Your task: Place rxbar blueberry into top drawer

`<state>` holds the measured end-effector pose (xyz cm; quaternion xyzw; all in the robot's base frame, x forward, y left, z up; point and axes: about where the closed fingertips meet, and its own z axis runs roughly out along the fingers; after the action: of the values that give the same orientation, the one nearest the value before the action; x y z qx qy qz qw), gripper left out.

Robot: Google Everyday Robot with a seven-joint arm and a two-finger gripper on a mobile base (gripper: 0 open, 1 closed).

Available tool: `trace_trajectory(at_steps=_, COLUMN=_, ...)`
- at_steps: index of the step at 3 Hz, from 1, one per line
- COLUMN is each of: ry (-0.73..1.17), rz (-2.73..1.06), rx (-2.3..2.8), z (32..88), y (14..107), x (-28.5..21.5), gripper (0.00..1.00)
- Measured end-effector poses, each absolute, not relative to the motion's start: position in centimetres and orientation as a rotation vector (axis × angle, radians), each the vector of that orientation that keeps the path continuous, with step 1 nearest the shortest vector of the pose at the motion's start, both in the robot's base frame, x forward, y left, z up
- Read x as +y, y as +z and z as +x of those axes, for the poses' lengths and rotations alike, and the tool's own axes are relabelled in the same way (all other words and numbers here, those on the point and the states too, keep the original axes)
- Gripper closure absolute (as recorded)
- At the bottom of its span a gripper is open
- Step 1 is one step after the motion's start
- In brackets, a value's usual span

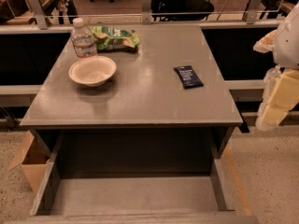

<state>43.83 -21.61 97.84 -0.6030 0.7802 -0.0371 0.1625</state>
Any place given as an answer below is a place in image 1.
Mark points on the metal railing with posts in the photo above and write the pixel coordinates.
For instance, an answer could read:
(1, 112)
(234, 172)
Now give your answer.
(130, 12)

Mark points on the clear plastic water bottle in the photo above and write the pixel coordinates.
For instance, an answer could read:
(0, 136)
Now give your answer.
(82, 39)

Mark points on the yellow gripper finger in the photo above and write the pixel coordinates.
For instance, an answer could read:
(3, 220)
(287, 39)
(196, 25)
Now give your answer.
(284, 97)
(266, 43)

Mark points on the green snack chip bag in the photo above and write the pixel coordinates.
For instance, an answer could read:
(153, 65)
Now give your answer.
(114, 39)

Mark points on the white paper bowl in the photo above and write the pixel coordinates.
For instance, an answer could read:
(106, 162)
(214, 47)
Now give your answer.
(93, 71)

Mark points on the open grey top drawer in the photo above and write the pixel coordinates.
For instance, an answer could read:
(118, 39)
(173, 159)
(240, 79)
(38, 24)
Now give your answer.
(167, 177)

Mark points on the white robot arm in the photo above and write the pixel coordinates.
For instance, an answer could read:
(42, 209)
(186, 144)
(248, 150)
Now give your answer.
(286, 42)

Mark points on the grey cabinet desk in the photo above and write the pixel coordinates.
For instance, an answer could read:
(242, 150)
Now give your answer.
(144, 92)

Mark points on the brown cardboard box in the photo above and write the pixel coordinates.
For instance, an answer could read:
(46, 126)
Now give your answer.
(33, 160)

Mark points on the dark blue rxbar wrapper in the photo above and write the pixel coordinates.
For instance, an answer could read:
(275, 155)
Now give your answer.
(188, 77)

